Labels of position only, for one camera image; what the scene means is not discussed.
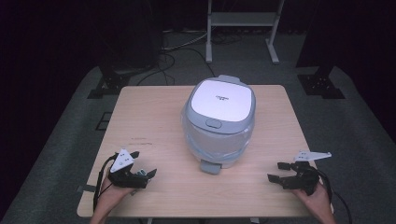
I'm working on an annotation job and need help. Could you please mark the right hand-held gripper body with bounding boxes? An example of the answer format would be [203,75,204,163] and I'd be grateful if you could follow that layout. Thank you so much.
[279,150,332,196]

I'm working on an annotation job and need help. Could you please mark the white metal stand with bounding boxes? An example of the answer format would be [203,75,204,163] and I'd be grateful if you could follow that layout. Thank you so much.
[205,0,286,65]

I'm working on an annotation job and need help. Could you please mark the person's right hand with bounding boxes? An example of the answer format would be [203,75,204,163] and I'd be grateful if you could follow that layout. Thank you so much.
[292,182,332,217]

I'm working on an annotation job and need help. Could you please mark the black stand base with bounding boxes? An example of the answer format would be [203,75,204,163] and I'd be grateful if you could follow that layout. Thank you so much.
[297,65,346,100]
[87,65,132,100]

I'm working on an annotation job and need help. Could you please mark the grey tape strip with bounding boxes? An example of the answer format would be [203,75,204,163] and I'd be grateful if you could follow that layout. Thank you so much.
[77,184,98,193]

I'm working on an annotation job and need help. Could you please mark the person's left hand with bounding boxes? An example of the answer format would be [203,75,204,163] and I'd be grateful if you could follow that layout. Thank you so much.
[99,175,137,207]

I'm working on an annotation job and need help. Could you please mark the black floor cable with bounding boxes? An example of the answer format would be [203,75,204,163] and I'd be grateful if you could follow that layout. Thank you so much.
[135,46,217,87]

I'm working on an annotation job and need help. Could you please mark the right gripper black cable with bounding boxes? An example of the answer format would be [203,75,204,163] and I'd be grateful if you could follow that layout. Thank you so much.
[311,168,353,224]

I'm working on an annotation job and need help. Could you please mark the dark floor socket plate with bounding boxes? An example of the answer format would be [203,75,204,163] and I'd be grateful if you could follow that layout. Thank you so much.
[94,111,113,132]

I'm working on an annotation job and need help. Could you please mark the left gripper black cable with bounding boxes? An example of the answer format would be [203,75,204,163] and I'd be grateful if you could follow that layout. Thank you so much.
[92,156,117,213]

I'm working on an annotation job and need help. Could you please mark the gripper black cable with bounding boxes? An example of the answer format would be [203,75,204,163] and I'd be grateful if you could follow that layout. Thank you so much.
[92,156,117,213]
[311,168,353,224]

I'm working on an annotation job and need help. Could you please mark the white rice cooker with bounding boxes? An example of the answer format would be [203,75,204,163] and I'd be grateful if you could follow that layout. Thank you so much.
[180,74,257,175]

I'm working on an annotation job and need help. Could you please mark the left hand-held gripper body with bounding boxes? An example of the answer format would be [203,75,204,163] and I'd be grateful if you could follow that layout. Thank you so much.
[107,148,149,189]

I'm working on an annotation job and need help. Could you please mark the grey floor cable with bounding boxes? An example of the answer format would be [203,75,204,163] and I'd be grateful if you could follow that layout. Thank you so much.
[161,30,209,52]

